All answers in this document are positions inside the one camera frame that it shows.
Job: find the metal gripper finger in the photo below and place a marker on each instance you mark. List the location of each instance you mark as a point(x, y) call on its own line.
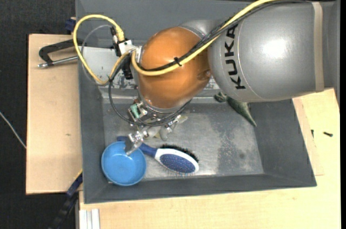
point(133, 141)
point(170, 127)

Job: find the blue bowl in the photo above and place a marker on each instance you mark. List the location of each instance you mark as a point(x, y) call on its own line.
point(121, 165)

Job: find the blue and white hairbrush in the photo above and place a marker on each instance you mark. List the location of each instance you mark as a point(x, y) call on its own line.
point(177, 161)

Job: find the grey metal bin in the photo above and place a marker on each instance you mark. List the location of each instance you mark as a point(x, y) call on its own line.
point(229, 141)

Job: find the green toy dinosaur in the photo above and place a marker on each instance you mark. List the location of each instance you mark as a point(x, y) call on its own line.
point(240, 108)

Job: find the small black screw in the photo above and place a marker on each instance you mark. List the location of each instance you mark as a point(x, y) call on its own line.
point(328, 134)

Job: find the black cylinder on white bracket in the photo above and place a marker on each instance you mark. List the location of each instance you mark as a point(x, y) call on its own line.
point(127, 68)

